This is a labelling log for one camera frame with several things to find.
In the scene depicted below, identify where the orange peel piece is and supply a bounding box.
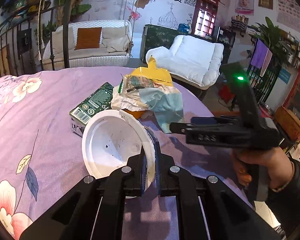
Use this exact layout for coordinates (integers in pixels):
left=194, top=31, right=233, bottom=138
left=124, top=109, right=153, bottom=119

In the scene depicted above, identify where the yellow plastic bag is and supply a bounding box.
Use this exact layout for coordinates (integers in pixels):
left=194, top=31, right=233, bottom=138
left=130, top=56, right=173, bottom=87

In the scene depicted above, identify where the white paper bag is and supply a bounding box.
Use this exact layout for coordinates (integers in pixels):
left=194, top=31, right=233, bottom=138
left=110, top=80, right=183, bottom=113

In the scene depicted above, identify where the clear snack wrapper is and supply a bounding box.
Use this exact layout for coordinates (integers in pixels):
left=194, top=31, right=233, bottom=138
left=118, top=75, right=162, bottom=95

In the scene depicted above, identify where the green drink carton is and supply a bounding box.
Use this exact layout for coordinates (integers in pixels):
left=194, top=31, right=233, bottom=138
left=69, top=82, right=114, bottom=137

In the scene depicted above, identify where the person right hand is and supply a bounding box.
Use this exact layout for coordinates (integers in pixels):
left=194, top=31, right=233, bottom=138
left=232, top=147, right=294, bottom=189

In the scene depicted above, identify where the red bag on floor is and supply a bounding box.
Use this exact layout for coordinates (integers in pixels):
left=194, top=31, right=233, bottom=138
left=218, top=84, right=235, bottom=103

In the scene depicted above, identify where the black metal rack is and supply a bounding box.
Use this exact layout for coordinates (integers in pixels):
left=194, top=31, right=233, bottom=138
left=231, top=62, right=282, bottom=112

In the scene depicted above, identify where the white cushioned lounge chair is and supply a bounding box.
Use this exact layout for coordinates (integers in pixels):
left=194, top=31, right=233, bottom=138
left=146, top=35, right=224, bottom=90

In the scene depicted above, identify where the purple hanging towel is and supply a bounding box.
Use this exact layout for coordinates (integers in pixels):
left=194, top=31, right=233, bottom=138
left=250, top=39, right=268, bottom=69

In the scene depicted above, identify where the pink hanging towel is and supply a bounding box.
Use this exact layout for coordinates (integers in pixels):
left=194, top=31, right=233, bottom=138
left=260, top=49, right=273, bottom=77

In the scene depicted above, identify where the green potted plant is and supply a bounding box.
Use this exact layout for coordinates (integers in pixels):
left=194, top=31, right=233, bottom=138
left=251, top=16, right=293, bottom=66

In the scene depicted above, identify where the red telephone booth cabinet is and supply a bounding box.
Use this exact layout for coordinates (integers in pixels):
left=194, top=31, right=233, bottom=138
left=191, top=0, right=219, bottom=38

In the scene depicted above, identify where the green patterned cabinet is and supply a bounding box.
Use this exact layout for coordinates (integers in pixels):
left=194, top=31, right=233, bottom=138
left=139, top=24, right=237, bottom=65

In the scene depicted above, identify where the white wicker swing sofa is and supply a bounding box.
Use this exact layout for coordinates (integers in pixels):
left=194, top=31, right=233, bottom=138
left=42, top=20, right=133, bottom=70

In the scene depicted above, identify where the brown square cushion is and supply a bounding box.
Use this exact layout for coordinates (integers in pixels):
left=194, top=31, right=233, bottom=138
left=75, top=27, right=102, bottom=50

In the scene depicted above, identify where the banana plant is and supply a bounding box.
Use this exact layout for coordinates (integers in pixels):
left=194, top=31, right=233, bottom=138
left=56, top=0, right=91, bottom=27

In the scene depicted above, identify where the black iron bed frame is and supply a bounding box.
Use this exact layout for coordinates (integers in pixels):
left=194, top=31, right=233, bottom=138
left=0, top=0, right=69, bottom=77

